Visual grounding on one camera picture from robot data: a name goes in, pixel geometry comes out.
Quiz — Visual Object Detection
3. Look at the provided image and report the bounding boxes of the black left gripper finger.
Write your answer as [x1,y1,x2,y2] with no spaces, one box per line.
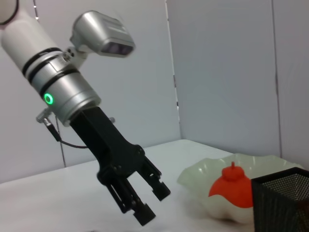
[101,177,156,227]
[141,158,171,202]

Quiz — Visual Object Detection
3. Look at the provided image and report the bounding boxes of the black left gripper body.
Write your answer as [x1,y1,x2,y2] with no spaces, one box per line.
[69,106,145,186]

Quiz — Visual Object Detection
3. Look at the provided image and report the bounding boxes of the orange toy fruit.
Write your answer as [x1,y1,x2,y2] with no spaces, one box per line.
[209,161,254,209]

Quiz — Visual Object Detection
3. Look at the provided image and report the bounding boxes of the green glass fruit plate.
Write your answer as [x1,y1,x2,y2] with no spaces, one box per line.
[177,153,305,224]

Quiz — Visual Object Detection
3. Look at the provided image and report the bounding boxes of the black mesh pen holder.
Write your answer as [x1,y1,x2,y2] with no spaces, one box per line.
[251,166,309,232]

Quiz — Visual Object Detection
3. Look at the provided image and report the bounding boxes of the grey partition corner strip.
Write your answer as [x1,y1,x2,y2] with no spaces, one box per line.
[165,0,182,140]

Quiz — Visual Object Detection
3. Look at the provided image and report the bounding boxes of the left gripper cable with plug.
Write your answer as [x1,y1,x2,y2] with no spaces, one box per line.
[36,108,88,148]

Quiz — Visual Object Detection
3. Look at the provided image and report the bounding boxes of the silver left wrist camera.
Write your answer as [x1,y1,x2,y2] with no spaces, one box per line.
[70,10,135,58]

